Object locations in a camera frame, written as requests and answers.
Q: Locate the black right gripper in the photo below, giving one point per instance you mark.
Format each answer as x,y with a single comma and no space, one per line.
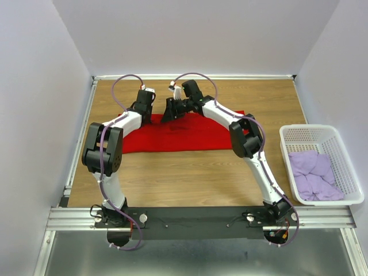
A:
170,112

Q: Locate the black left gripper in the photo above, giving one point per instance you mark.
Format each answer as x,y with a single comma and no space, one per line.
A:
150,109

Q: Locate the red t-shirt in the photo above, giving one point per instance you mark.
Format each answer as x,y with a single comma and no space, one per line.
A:
192,132

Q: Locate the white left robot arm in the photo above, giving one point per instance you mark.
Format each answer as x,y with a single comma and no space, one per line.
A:
102,155

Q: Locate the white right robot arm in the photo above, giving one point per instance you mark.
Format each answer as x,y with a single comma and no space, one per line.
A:
247,142

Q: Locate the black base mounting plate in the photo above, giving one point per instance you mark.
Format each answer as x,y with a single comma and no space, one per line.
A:
190,223

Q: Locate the lavender t-shirt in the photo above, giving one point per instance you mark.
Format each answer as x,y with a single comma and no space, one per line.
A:
314,177

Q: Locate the white plastic laundry basket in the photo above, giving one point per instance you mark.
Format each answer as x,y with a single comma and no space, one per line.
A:
323,139

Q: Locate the aluminium frame rail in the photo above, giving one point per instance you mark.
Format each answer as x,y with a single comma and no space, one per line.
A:
311,217

